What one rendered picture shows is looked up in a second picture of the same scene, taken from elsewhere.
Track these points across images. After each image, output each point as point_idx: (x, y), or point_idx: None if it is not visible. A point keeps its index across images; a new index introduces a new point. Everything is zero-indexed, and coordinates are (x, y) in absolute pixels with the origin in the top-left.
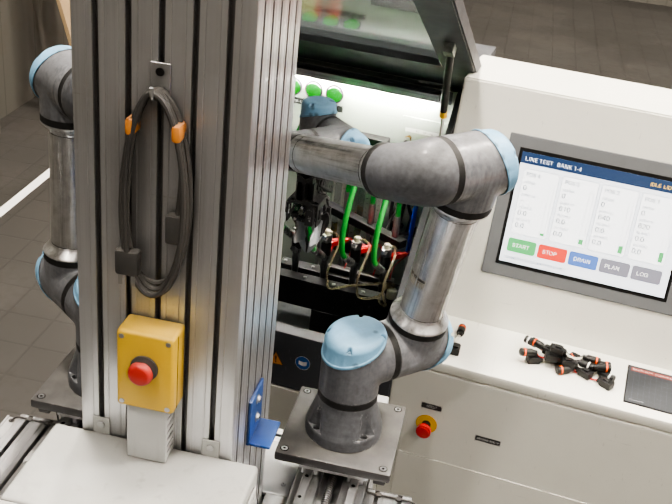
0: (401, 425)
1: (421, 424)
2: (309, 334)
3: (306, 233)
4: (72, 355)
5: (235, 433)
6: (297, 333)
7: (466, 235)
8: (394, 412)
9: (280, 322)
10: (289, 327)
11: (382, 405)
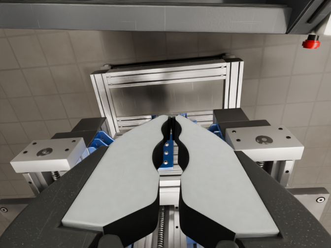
0: (320, 214)
1: (312, 44)
2: (180, 19)
3: (160, 161)
4: (11, 221)
5: None
6: (163, 25)
7: None
8: (315, 203)
9: (129, 3)
10: (147, 14)
11: (303, 199)
